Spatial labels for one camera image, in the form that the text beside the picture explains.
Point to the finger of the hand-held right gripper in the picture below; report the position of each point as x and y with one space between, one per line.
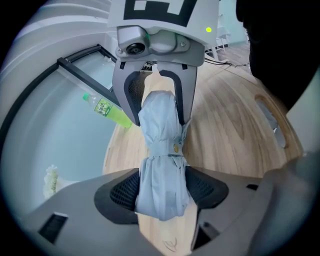
120 85
188 87

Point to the white flower bunch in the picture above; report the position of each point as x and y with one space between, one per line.
51 182

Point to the green drink bottle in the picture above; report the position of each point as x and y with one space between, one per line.
110 112

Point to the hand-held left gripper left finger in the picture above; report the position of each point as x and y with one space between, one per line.
82 225

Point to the black framed window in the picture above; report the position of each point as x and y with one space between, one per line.
92 72

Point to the light blue umbrella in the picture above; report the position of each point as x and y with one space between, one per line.
162 120

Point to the white slatted chair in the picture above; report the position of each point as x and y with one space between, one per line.
215 52

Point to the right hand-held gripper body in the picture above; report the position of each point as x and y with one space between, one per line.
200 15

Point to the white pipe run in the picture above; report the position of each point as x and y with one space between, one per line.
62 30

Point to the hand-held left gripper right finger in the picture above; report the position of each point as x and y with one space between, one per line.
237 220

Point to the wooden table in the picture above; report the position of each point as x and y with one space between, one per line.
225 120

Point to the frosted glass panel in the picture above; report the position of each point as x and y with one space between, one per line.
62 137

